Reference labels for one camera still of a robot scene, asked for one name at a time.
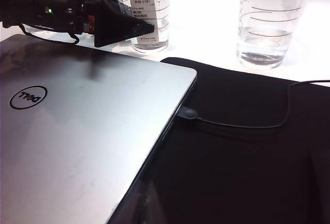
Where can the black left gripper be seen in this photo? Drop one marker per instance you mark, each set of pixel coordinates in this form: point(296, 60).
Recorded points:
point(59, 5)

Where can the clear plastic cup 5781 label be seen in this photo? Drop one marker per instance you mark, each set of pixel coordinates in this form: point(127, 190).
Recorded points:
point(161, 15)

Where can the silver Dell laptop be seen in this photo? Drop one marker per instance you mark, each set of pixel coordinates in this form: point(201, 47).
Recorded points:
point(90, 131)

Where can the tall unlabelled clear plastic cup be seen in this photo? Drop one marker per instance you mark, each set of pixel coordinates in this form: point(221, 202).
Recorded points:
point(265, 41)

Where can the black mouse pad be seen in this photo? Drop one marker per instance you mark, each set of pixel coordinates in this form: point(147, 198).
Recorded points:
point(245, 170)

